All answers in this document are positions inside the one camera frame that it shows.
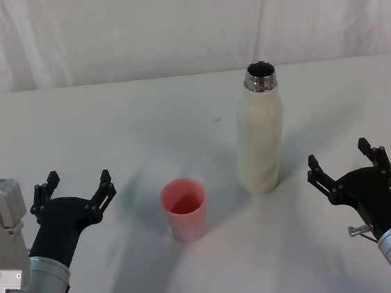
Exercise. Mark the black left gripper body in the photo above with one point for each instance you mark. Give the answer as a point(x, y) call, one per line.
point(58, 224)

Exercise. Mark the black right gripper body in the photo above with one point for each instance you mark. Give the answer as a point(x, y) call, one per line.
point(371, 191)

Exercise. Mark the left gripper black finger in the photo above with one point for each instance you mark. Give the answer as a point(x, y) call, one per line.
point(101, 202)
point(41, 196)

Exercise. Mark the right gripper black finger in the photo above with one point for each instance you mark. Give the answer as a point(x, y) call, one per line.
point(325, 183)
point(380, 158)

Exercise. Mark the cream vacuum bottle steel neck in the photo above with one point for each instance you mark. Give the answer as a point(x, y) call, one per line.
point(261, 139)

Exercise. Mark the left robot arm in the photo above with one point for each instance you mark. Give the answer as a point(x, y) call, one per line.
point(45, 284)

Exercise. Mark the white table cloth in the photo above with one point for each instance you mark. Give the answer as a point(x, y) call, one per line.
point(109, 127)

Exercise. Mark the pink cup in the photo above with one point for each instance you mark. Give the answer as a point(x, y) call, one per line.
point(187, 224)

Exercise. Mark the white curtain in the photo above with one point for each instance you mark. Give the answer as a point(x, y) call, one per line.
point(134, 30)

